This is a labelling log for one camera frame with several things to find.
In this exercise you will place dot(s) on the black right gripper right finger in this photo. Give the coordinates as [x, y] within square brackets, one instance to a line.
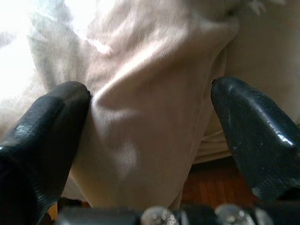
[260, 136]

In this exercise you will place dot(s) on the pale cream cloth garment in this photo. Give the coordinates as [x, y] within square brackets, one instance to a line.
[145, 117]

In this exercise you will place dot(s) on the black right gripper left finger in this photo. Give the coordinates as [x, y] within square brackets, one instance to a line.
[39, 145]

